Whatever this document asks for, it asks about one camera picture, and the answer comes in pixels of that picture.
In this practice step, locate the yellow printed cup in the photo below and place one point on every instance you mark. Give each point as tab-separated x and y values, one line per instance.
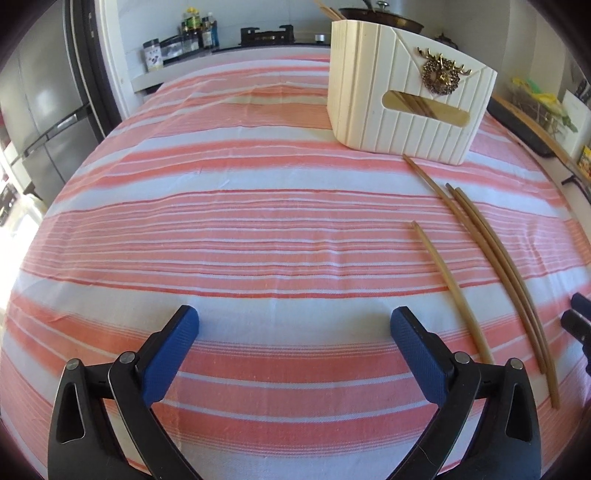
585	161

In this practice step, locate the yellow plastic bag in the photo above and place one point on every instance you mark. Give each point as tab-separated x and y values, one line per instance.
542	98

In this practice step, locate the wooden cutting board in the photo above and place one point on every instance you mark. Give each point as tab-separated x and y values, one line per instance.
554	147

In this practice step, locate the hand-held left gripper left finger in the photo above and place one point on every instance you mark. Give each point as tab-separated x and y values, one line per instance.
168	357

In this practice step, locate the black tray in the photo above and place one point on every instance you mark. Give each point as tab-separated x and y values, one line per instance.
521	129

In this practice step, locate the pink striped tablecloth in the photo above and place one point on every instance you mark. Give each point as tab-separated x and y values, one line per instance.
277	230

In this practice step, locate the blue label sauce bottle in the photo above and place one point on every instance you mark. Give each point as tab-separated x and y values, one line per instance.
208	32

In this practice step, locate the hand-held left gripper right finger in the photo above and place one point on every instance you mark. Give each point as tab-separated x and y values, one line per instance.
418	357

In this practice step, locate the white knife holder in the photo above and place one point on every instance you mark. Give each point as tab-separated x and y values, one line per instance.
577	120

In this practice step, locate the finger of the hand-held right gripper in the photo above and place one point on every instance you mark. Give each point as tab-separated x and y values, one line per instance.
582	305
577	327

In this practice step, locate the grey refrigerator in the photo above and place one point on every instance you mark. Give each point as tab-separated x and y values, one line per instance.
41	106

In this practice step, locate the dark spice jar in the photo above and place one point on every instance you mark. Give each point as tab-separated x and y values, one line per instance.
171	48

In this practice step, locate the cream ribbed utensil holder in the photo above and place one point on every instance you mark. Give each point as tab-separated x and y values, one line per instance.
364	92

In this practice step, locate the yellow cap sauce bottle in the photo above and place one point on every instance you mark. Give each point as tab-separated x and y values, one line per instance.
192	25

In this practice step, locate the glass wok lid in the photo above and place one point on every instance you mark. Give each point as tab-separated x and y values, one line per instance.
382	4

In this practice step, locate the dark wok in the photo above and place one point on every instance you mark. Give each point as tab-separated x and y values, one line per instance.
401	21

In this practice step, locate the white label spice jar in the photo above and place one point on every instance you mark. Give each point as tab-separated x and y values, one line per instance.
152	57

